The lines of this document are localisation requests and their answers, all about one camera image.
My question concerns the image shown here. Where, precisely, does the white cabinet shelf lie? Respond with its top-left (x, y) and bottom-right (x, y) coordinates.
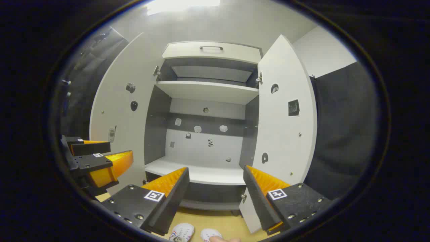
top-left (155, 81), bottom-right (260, 105)
top-left (144, 156), bottom-right (247, 186)

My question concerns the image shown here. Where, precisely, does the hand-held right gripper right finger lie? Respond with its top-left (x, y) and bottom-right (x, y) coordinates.
top-left (243, 165), bottom-right (333, 236)

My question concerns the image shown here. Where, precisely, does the white shoe cabinet door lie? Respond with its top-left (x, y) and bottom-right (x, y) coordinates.
top-left (239, 35), bottom-right (318, 234)
top-left (89, 33), bottom-right (165, 196)

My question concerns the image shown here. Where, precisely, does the white cabinet drawer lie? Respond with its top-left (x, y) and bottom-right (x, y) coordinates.
top-left (162, 41), bottom-right (262, 64)

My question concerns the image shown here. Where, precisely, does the white shoe cabinet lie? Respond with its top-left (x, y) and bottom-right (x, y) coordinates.
top-left (144, 41), bottom-right (263, 217)

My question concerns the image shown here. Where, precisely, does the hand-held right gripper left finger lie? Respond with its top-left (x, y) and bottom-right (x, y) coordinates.
top-left (101, 167), bottom-right (190, 236)

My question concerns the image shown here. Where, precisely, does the grey cabinet base shelf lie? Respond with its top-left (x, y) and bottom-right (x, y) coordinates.
top-left (178, 199), bottom-right (242, 211)

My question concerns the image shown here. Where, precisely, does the white shoe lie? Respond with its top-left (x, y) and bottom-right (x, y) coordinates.
top-left (201, 229), bottom-right (224, 242)
top-left (169, 223), bottom-right (195, 242)

